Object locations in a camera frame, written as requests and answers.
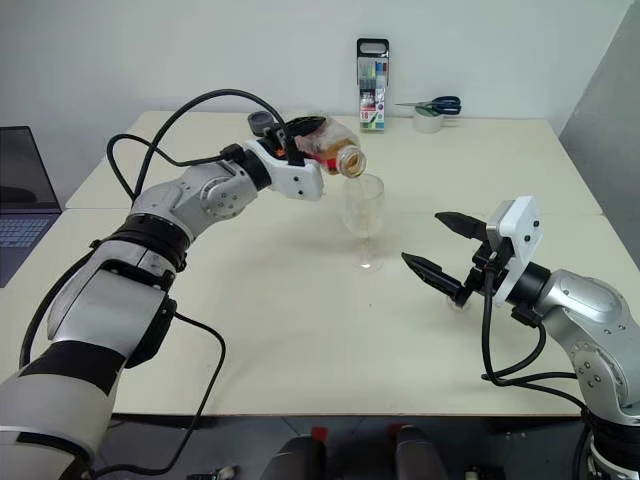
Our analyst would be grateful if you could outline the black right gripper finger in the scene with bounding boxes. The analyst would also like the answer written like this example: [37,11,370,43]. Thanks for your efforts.
[434,211,489,243]
[401,252,464,302]

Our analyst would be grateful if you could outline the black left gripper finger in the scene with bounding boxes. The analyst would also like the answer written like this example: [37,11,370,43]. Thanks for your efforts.
[284,115,328,138]

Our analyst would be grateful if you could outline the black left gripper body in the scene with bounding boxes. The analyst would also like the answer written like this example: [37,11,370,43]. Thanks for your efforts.
[262,125,306,169]

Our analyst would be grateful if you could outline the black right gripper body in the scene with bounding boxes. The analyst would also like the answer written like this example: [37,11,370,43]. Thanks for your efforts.
[455,238,515,307]

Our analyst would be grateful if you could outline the clear plastic drink bottle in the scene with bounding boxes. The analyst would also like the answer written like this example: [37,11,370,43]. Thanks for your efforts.
[294,119,369,180]

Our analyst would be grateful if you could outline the clear wine glass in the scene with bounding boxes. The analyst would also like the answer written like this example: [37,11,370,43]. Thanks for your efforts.
[341,173,386,274]

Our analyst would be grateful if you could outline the marker pen set pack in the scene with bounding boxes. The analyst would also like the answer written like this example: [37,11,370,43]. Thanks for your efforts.
[356,37,390,134]

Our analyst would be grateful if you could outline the white tape roll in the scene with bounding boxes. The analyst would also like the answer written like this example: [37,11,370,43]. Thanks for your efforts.
[412,107,446,135]

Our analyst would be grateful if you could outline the grey partition panel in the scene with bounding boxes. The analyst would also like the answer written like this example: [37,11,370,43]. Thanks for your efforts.
[558,0,640,257]

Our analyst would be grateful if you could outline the dark rounded shape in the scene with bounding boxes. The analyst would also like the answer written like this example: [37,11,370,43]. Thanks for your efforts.
[261,433,327,480]
[393,424,450,480]

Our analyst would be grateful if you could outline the dark open laptop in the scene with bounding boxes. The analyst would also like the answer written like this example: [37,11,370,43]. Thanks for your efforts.
[0,125,64,289]

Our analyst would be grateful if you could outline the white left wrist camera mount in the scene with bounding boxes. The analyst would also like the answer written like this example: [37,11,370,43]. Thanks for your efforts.
[243,138,325,202]

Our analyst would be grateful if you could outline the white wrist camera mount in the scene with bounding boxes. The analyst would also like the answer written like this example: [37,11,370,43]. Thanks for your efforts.
[485,195,544,306]
[243,138,325,202]

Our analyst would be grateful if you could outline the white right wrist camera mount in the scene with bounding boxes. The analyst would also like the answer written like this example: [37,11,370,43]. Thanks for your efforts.
[485,195,544,306]

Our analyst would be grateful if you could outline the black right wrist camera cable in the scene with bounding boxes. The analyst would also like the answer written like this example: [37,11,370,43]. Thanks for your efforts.
[480,267,592,417]

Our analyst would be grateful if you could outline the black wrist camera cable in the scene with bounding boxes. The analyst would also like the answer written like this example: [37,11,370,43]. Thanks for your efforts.
[480,267,592,417]
[132,88,294,201]

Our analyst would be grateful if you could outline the black left wrist camera cable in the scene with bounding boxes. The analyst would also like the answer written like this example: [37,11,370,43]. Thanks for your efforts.
[132,88,294,201]

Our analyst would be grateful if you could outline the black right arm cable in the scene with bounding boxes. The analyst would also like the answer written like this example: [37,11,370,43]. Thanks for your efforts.
[492,309,548,381]

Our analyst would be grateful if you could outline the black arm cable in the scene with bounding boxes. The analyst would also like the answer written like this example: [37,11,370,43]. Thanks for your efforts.
[492,309,548,381]
[92,310,227,477]

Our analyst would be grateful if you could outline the blue handled scissors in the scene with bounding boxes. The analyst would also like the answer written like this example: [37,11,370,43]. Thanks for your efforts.
[394,95,462,117]

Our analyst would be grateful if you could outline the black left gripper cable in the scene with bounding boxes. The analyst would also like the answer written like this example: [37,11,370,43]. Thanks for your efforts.
[106,133,247,201]

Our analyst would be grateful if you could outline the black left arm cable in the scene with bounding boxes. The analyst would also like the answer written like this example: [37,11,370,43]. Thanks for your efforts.
[92,310,227,477]

